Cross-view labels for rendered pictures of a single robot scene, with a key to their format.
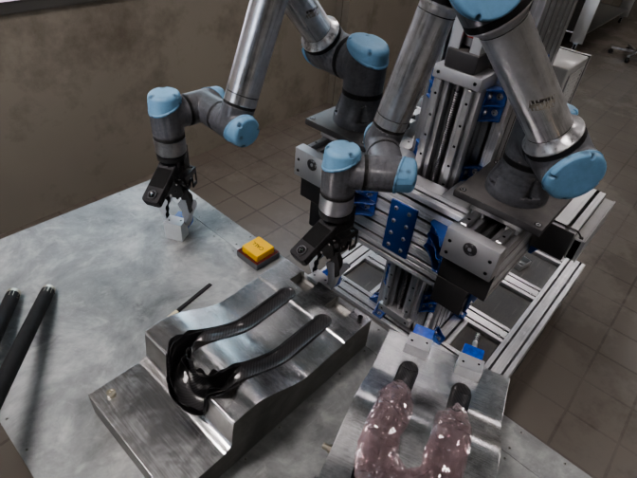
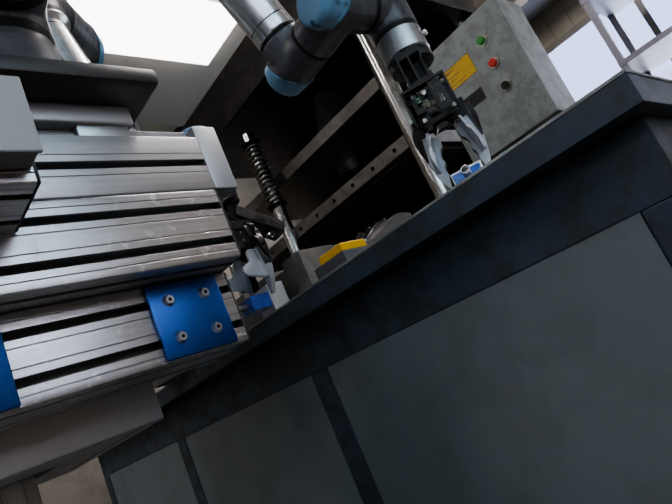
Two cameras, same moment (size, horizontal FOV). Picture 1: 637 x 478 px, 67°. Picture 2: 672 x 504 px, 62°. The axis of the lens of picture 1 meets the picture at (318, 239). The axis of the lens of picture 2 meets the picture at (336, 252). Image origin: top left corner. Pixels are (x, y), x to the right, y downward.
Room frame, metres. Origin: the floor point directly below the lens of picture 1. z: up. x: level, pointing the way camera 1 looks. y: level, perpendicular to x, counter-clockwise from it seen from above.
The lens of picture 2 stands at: (1.85, 0.23, 0.63)
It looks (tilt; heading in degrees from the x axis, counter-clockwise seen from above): 13 degrees up; 185
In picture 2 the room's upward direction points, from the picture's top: 24 degrees counter-clockwise
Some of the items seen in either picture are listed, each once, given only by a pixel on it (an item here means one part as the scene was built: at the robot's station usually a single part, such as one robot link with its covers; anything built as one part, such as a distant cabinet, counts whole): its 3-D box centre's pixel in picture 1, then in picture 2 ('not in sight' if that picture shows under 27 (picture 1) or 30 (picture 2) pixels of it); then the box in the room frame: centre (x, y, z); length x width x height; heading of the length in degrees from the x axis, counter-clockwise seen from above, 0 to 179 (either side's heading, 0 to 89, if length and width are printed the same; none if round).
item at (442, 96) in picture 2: (175, 171); (425, 91); (1.03, 0.38, 0.99); 0.09 x 0.08 x 0.12; 169
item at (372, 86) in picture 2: not in sight; (357, 158); (-0.53, 0.26, 1.52); 1.10 x 0.70 x 0.05; 51
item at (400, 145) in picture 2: not in sight; (378, 207); (-0.52, 0.26, 1.27); 1.10 x 0.74 x 0.05; 51
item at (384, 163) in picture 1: (387, 170); not in sight; (0.88, -0.13, 1.14); 0.11 x 0.11 x 0.08; 4
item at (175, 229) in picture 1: (184, 218); (470, 178); (1.05, 0.38, 0.83); 0.13 x 0.05 x 0.05; 169
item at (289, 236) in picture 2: not in sight; (305, 271); (-0.32, -0.12, 1.10); 0.05 x 0.05 x 1.30
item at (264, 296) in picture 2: (332, 276); (251, 305); (0.87, -0.04, 0.83); 0.13 x 0.05 x 0.05; 138
